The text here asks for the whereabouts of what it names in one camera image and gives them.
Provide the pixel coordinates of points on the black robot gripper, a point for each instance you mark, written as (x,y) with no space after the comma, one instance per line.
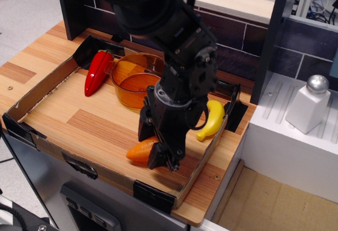
(170,122)

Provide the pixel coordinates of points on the orange toy carrot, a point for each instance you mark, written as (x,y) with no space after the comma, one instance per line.
(141,151)

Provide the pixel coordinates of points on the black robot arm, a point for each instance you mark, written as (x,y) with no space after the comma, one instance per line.
(188,44)

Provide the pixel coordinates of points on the cardboard fence with black tape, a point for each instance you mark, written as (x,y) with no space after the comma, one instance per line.
(43,87)

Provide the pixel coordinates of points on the transparent orange plastic pot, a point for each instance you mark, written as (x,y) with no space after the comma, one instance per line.
(132,74)

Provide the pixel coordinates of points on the yellow toy banana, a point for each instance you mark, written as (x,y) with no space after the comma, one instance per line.
(214,121)

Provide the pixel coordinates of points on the grey toy oven front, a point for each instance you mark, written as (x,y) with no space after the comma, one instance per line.
(73,201)

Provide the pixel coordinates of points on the red toy chili pepper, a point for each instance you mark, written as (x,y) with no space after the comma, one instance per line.
(96,73)

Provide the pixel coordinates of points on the white salt shaker silver cap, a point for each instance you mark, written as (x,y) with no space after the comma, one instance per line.
(308,106)

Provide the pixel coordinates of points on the white toy sink drainboard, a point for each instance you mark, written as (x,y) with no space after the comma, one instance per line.
(275,148)

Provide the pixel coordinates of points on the light wooden shelf board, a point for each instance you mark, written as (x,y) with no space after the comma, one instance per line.
(259,11)

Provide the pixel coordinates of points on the dark grey shelf post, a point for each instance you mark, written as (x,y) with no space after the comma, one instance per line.
(281,12)

